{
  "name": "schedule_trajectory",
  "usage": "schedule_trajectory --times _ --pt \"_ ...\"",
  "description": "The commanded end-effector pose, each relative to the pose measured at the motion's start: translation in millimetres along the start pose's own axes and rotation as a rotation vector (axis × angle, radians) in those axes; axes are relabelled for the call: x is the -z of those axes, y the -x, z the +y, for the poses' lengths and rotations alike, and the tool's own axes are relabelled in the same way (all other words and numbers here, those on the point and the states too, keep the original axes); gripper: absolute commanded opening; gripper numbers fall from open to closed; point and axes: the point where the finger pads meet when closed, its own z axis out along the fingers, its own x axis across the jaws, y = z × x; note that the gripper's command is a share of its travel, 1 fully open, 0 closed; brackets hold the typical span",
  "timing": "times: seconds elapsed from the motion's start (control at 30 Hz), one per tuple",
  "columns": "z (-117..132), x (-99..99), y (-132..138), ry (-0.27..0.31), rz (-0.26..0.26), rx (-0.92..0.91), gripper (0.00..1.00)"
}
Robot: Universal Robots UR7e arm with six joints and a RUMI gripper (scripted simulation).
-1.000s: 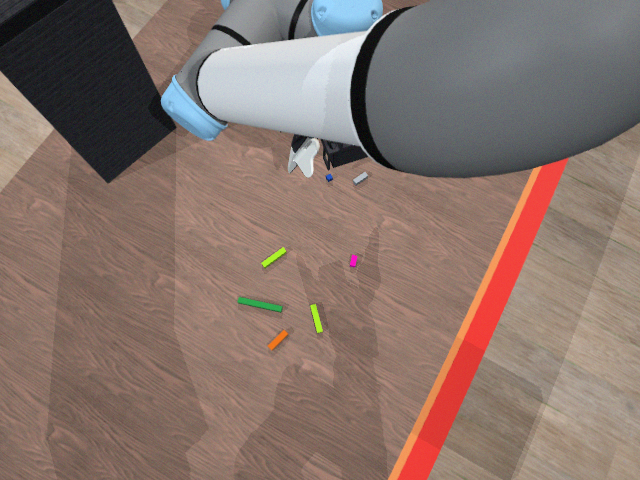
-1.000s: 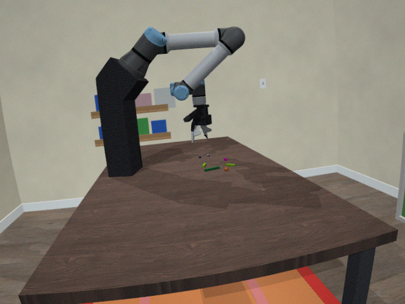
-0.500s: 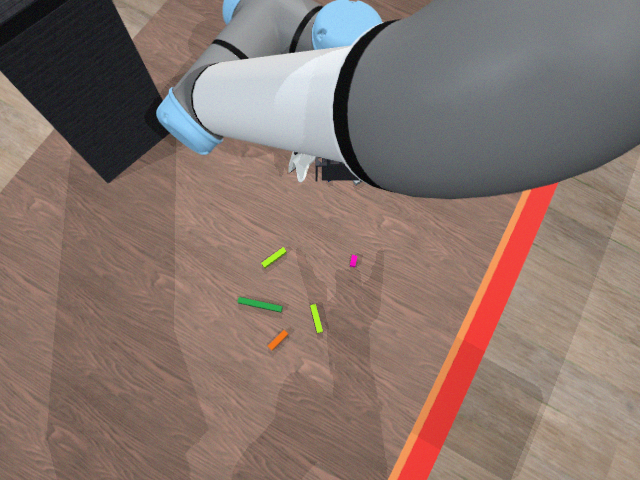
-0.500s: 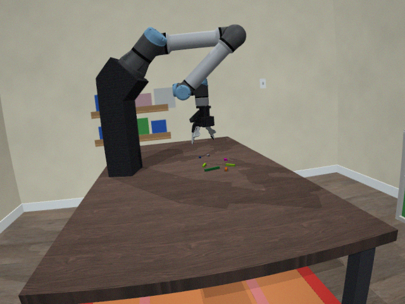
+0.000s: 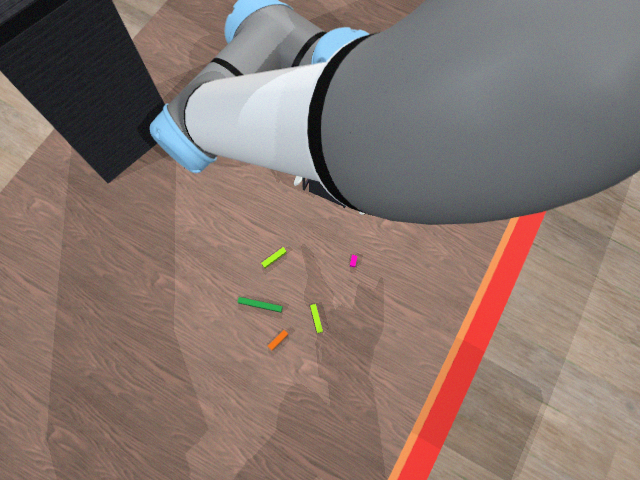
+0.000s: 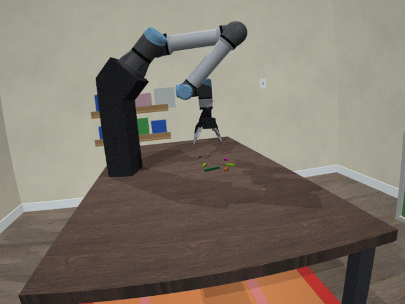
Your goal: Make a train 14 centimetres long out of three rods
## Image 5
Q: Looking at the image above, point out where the orange rod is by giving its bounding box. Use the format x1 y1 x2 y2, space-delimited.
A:
268 330 288 350

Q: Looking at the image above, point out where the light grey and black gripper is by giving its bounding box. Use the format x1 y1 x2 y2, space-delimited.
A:
294 176 346 208

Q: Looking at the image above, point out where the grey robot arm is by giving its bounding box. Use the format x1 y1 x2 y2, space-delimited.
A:
150 0 640 225

